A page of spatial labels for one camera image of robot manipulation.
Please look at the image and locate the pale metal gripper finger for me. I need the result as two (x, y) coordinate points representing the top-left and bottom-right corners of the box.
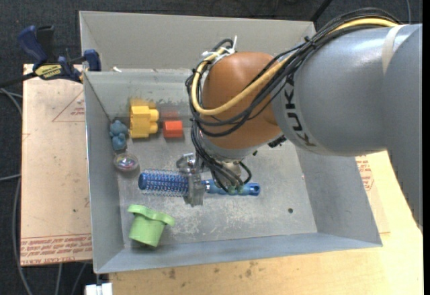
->
(175, 152), (199, 173)
(182, 171), (207, 208)

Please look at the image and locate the yellow toy building block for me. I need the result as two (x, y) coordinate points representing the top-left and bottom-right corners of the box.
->
(128, 98), (160, 139)

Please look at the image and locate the grey metal bin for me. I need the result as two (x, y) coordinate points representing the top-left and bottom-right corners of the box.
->
(79, 10), (384, 275)

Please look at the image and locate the blue hairbrush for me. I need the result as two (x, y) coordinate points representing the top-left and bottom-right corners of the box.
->
(137, 168), (261, 199)

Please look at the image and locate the black cylinder on white bracket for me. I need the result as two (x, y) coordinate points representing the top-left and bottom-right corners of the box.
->
(267, 136), (288, 149)

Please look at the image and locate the green flower-rimmed cup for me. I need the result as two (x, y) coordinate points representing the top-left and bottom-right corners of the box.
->
(126, 204), (176, 249)

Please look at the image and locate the brown cardboard board red print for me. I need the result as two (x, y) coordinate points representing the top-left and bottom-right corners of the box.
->
(19, 63), (392, 267)

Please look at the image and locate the small orange-red block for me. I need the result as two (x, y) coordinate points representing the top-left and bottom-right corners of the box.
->
(162, 120), (184, 139)

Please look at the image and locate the clear round glass dome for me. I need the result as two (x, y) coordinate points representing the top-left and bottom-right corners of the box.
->
(112, 152), (140, 173)

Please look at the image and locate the blue toy animal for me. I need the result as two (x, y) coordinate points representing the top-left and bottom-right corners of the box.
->
(108, 120), (130, 152)

